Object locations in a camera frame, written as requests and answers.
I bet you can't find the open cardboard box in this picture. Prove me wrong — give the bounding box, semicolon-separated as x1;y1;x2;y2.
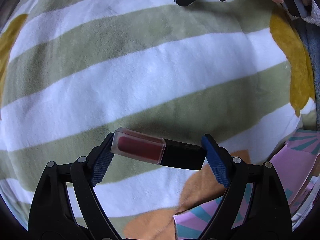
174;129;319;239

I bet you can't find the striped floral blanket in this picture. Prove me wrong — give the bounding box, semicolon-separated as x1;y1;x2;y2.
1;0;319;228

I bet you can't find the red black lipstick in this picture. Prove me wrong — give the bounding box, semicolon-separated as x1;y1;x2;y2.
111;127;207;170

